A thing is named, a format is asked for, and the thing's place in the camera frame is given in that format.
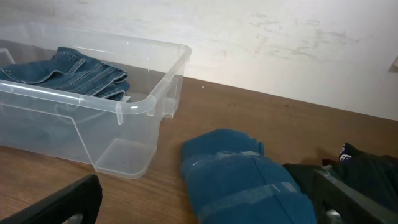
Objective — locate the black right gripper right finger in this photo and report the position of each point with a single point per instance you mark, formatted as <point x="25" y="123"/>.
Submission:
<point x="335" y="202"/>

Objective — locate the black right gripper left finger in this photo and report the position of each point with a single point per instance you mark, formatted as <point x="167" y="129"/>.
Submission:
<point x="78" y="202"/>

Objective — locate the clear plastic storage bin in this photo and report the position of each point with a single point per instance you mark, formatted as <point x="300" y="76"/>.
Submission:
<point x="115" y="137"/>

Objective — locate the teal towel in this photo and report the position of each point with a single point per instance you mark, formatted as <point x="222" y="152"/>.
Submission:
<point x="230" y="180"/>

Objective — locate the dark blue jeans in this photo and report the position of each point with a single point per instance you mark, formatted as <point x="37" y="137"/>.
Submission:
<point x="71" y="71"/>

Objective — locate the black folded garment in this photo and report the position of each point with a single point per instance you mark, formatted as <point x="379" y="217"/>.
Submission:
<point x="373" y="176"/>

